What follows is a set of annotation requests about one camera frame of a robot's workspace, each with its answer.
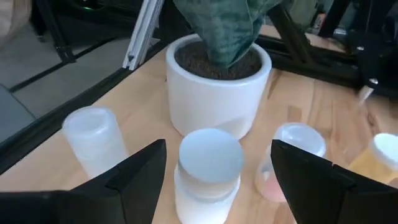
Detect white ceramic plant pot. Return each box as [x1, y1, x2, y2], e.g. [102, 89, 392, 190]
[165, 33, 273, 140]

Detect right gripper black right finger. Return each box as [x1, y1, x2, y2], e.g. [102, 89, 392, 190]
[271, 139, 398, 224]

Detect black tripod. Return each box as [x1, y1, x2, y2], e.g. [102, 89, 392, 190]
[34, 0, 77, 65]

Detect black diagonal frame brace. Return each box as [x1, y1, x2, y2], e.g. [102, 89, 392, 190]
[267, 4, 315, 63]

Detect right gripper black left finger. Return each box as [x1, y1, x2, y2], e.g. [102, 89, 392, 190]
[0, 138, 167, 224]

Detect silver aluminium extrusion bar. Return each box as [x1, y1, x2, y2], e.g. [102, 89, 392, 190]
[122, 0, 165, 72]

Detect green leafy plant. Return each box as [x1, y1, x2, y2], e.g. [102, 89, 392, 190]
[172, 0, 284, 70]

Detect translucent white capless pill bottle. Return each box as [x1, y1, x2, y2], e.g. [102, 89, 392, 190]
[61, 105, 129, 180]

